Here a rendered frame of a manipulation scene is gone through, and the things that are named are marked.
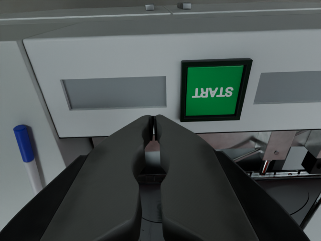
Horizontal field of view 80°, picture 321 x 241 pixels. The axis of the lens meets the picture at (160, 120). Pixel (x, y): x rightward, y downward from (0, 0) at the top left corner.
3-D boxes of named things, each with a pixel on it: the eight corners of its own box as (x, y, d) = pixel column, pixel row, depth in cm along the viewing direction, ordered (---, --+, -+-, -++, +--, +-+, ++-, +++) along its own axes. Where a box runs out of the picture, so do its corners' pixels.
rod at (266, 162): (263, 170, 33) (268, 177, 32) (255, 170, 33) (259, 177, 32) (271, 149, 30) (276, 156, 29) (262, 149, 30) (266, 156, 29)
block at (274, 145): (274, 147, 31) (285, 160, 29) (253, 148, 31) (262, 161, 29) (291, 103, 27) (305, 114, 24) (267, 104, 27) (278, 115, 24)
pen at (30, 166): (47, 221, 24) (22, 131, 17) (39, 220, 24) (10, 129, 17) (51, 213, 25) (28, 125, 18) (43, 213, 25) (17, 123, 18)
